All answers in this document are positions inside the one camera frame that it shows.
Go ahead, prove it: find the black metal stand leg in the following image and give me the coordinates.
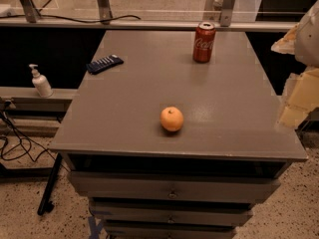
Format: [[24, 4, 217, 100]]
[[37, 154, 62, 216]]

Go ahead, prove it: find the grey drawer cabinet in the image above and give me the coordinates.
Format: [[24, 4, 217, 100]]
[[51, 30, 307, 239]]

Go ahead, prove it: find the left metal bracket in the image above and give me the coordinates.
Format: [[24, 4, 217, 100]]
[[19, 0, 40, 23]]

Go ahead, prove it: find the top grey drawer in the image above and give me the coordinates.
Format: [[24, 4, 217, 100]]
[[68, 171, 280, 203]]

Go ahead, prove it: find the bottom grey drawer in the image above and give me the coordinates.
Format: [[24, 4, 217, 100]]
[[104, 221, 235, 239]]

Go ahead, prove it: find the grey drawer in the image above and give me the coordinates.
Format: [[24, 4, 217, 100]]
[[104, 221, 235, 239], [89, 201, 252, 227], [68, 171, 280, 203]]

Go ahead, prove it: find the right metal bracket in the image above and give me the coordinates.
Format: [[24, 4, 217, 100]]
[[219, 0, 235, 27]]

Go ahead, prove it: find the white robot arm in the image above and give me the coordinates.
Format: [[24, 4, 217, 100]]
[[271, 1, 319, 128]]

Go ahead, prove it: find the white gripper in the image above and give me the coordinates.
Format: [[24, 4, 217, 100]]
[[271, 24, 319, 129]]

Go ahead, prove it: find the middle grey drawer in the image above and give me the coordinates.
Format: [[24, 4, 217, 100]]
[[89, 201, 252, 227]]

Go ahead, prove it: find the metal bracket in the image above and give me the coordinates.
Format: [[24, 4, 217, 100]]
[[219, 0, 235, 27], [97, 0, 113, 24], [19, 0, 40, 23]]

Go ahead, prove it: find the middle metal bracket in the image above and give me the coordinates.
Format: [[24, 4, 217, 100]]
[[97, 0, 113, 24]]

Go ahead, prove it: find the red coke can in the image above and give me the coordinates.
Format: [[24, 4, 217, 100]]
[[192, 21, 216, 63]]

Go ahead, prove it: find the orange fruit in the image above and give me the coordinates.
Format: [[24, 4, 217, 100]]
[[159, 107, 183, 131]]

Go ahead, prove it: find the dark blue snack packet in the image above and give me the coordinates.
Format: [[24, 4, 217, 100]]
[[86, 55, 124, 75]]

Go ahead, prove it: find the black cable on ledge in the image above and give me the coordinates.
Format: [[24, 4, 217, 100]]
[[0, 0, 142, 24]]

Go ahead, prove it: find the white pump dispenser bottle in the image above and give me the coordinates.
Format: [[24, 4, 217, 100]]
[[29, 64, 53, 98]]

